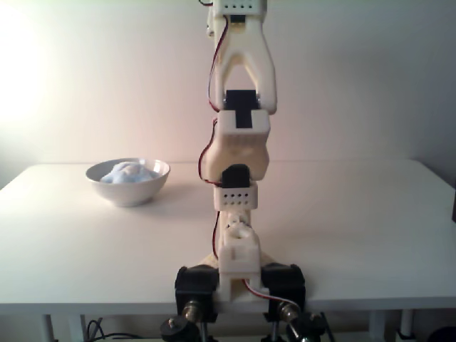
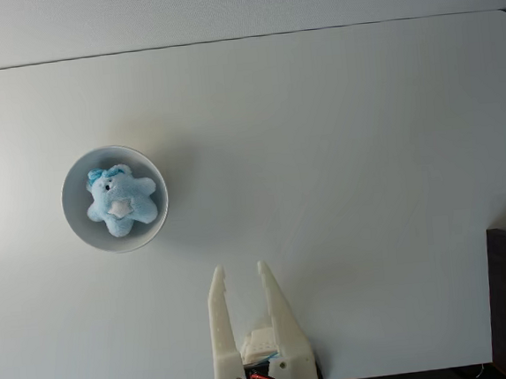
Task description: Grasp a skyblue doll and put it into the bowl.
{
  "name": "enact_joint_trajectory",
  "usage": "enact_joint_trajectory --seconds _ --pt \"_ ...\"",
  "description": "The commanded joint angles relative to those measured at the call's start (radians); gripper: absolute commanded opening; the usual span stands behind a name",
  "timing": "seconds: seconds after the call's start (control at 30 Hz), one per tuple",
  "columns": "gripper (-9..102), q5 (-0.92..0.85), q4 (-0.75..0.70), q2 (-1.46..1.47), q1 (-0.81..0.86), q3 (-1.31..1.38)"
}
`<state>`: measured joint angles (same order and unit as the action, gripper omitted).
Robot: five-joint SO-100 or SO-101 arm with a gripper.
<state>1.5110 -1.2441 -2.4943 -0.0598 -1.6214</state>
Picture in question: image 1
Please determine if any red white base cable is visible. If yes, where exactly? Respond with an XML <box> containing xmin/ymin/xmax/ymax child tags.
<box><xmin>242</xmin><ymin>277</ymin><xmax>299</xmax><ymax>309</ymax></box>

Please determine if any black cable under table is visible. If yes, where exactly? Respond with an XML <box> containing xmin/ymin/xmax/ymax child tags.
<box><xmin>85</xmin><ymin>318</ymin><xmax>157</xmax><ymax>342</ymax></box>

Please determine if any black table clamp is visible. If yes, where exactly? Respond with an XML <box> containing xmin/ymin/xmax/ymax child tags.
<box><xmin>261</xmin><ymin>262</ymin><xmax>336</xmax><ymax>342</ymax></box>
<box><xmin>159</xmin><ymin>265</ymin><xmax>219</xmax><ymax>342</ymax></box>

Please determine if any skyblue plush doll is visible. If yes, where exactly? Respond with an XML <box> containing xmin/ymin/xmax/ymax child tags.
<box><xmin>99</xmin><ymin>160</ymin><xmax>160</xmax><ymax>185</ymax></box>

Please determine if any white table leg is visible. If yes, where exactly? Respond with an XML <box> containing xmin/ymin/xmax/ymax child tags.
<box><xmin>41</xmin><ymin>313</ymin><xmax>87</xmax><ymax>342</ymax></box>
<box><xmin>368</xmin><ymin>309</ymin><xmax>416</xmax><ymax>342</ymax></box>

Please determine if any white ceramic bowl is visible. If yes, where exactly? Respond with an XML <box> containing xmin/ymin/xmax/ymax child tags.
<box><xmin>85</xmin><ymin>158</ymin><xmax>171</xmax><ymax>207</ymax></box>

